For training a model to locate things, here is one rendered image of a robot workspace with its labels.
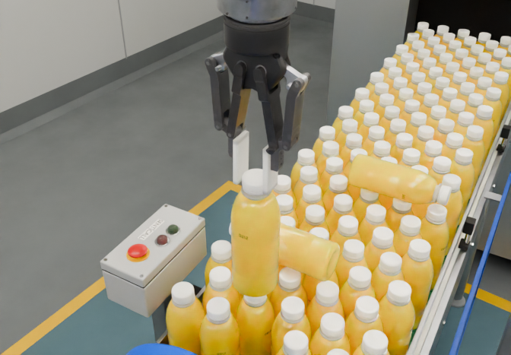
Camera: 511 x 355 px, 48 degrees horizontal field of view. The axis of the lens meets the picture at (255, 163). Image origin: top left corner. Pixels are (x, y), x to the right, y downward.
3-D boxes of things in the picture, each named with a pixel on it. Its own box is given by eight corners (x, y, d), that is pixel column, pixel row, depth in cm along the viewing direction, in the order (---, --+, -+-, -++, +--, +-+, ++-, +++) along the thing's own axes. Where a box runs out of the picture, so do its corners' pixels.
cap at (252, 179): (250, 175, 79) (251, 165, 78) (275, 184, 78) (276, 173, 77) (236, 190, 77) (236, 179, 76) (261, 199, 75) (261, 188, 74)
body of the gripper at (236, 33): (206, 14, 62) (209, 90, 68) (274, 29, 59) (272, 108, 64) (241, -4, 68) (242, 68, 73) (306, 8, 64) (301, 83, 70)
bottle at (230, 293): (211, 366, 109) (206, 299, 98) (201, 338, 114) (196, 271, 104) (245, 356, 110) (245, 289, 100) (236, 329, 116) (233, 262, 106)
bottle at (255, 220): (246, 258, 92) (246, 165, 81) (285, 274, 89) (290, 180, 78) (223, 287, 87) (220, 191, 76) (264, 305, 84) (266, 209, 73)
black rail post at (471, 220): (458, 248, 137) (464, 222, 132) (460, 240, 139) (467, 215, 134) (467, 251, 136) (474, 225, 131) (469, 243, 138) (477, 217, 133)
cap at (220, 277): (212, 291, 100) (212, 283, 99) (207, 276, 103) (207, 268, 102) (233, 286, 101) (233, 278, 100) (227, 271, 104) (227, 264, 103)
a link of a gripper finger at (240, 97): (245, 67, 65) (235, 62, 66) (230, 143, 72) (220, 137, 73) (261, 55, 68) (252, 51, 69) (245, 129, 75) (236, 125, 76)
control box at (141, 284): (106, 299, 110) (99, 259, 104) (169, 239, 124) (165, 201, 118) (148, 318, 106) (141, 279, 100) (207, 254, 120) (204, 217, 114)
